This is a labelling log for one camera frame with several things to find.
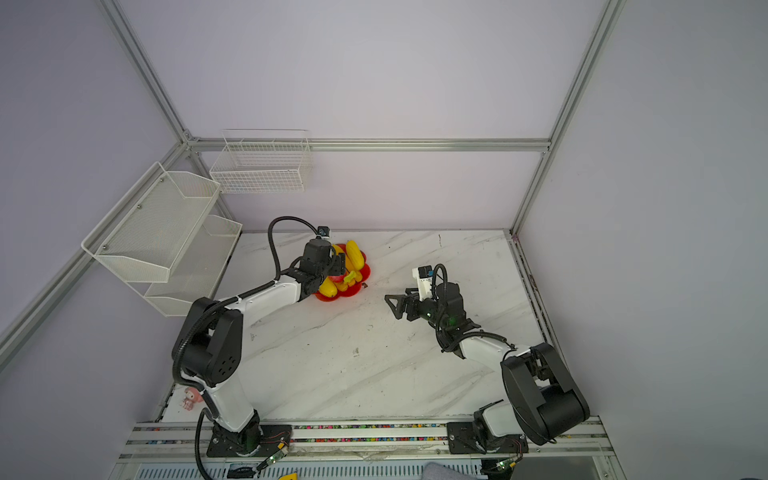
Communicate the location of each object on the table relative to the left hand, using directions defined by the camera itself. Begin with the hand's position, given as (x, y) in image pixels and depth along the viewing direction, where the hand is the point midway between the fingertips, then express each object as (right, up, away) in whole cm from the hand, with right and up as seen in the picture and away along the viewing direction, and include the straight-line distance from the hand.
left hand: (330, 255), depth 95 cm
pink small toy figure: (-33, -37, -17) cm, 53 cm away
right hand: (+21, -11, -10) cm, 26 cm away
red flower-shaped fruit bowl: (+7, -11, +4) cm, 14 cm away
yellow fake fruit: (+7, -1, +9) cm, 11 cm away
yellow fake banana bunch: (+6, -8, -1) cm, 10 cm away
